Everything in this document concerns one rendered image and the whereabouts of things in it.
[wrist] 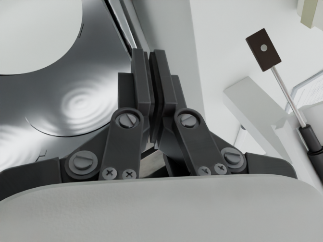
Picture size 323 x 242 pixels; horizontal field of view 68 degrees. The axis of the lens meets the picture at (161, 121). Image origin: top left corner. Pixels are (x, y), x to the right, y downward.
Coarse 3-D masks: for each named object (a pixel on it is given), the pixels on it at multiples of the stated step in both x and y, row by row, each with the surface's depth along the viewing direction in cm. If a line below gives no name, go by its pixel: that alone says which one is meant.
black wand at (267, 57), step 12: (252, 36) 15; (264, 36) 15; (252, 48) 15; (264, 48) 15; (264, 60) 15; (276, 60) 15; (276, 72) 15; (288, 96) 16; (300, 120) 16; (300, 132) 16; (312, 132) 16; (312, 144) 16; (312, 156) 16
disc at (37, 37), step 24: (0, 0) 15; (24, 0) 15; (48, 0) 16; (72, 0) 16; (0, 24) 16; (24, 24) 16; (48, 24) 17; (72, 24) 18; (0, 48) 17; (24, 48) 17; (48, 48) 18; (0, 72) 18; (24, 72) 19
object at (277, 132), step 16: (224, 96) 22; (240, 96) 21; (256, 96) 21; (240, 112) 21; (256, 112) 20; (272, 112) 20; (304, 112) 16; (320, 112) 16; (256, 128) 20; (272, 128) 19; (288, 128) 16; (320, 128) 16; (272, 144) 19; (288, 144) 15; (304, 144) 18; (288, 160) 18; (304, 160) 16; (304, 176) 16; (320, 192) 16
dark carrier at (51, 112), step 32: (96, 0) 17; (96, 32) 19; (64, 64) 20; (96, 64) 22; (128, 64) 23; (0, 96) 19; (32, 96) 21; (64, 96) 22; (96, 96) 24; (0, 128) 22; (32, 128) 23; (64, 128) 26; (96, 128) 28; (0, 160) 25; (32, 160) 27
